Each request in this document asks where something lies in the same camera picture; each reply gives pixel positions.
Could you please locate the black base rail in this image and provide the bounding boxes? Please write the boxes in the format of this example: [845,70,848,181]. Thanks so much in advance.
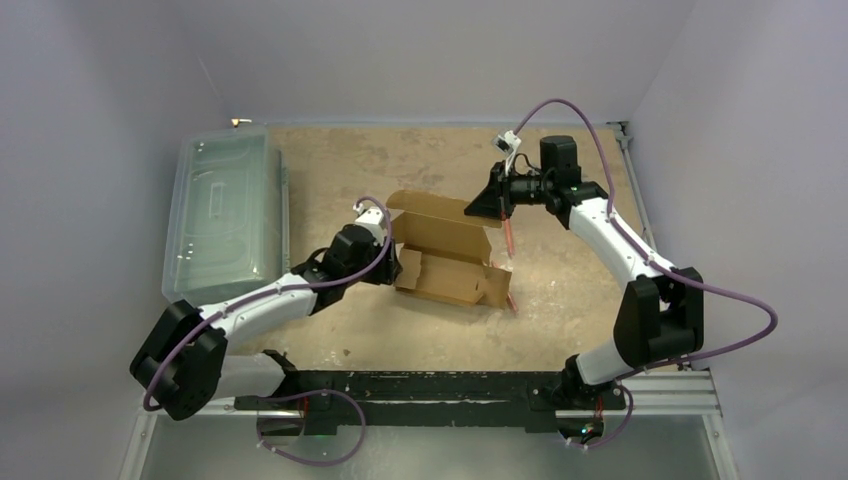
[235,370,626,436]

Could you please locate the brown cardboard box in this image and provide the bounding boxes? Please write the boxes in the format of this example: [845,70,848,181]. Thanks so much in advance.
[386,190,512,309]

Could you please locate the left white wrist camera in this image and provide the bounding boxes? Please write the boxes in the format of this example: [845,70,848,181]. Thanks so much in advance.
[354,204,390,246]

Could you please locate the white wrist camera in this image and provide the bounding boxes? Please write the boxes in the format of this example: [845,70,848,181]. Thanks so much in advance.
[492,130,522,175]
[354,204,390,246]

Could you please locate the clear plastic storage bin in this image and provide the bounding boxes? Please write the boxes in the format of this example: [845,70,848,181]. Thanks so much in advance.
[161,126,290,306]

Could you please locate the aluminium frame rail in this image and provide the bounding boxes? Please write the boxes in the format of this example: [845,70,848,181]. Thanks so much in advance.
[120,371,736,479]

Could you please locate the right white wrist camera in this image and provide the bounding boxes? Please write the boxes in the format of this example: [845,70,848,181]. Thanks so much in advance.
[492,130,522,175]

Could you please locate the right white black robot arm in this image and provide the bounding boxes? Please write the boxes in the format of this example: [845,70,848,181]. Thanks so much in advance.
[464,131,704,409]

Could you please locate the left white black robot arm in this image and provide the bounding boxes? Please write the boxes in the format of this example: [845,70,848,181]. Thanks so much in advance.
[129,222,401,420]

